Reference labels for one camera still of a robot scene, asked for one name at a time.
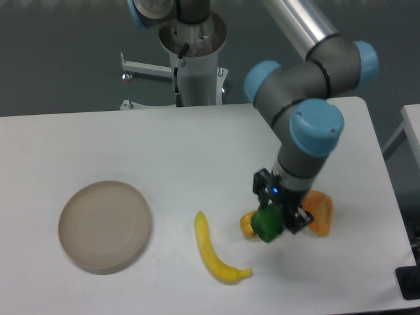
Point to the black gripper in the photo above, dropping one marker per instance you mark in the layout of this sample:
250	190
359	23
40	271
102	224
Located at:
287	192

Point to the green toy pepper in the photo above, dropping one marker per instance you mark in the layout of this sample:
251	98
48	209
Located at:
268	222

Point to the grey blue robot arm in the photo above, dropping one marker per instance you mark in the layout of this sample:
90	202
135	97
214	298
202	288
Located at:
293	101

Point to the yellow toy pepper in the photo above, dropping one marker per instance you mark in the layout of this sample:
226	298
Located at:
245	224

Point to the orange toy bread triangle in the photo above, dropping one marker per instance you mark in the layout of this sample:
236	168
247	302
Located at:
320	206

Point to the yellow toy banana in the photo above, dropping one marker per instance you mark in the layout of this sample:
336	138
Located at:
221	271

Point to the black device at table edge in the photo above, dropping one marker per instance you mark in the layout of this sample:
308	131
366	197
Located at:
408	281

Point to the beige round plate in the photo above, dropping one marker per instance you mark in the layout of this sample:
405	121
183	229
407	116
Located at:
104	227

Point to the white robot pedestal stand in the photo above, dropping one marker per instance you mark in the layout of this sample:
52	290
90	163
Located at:
194	69

